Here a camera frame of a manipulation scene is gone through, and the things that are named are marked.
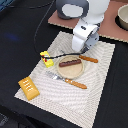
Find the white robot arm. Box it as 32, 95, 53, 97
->
56, 0, 110, 52

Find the round beige plate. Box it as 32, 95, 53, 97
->
57, 55, 84, 79

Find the yellow toy box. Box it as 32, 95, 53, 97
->
40, 51, 54, 68

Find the white woven placemat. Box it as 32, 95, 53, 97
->
13, 31, 116, 128

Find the brown toy sausage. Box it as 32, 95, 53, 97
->
59, 59, 81, 67

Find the beige bowl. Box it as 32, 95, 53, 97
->
118, 4, 128, 30

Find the orange toy bread loaf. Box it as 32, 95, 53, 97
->
18, 77, 39, 100

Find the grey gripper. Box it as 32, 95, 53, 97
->
81, 33, 99, 53

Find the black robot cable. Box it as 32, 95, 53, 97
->
0, 0, 88, 60

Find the fork with orange handle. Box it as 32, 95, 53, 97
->
46, 71, 87, 89

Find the knife with orange handle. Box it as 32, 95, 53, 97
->
59, 49, 99, 64

